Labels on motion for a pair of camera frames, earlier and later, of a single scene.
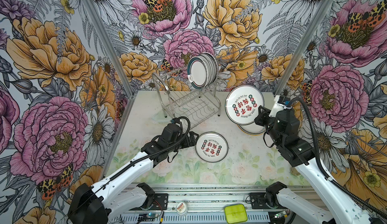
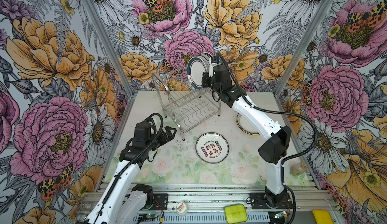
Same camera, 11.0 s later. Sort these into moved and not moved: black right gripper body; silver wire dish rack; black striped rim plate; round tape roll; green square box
Moved: black right gripper body
Not moved: green square box; black striped rim plate; round tape roll; silver wire dish rack
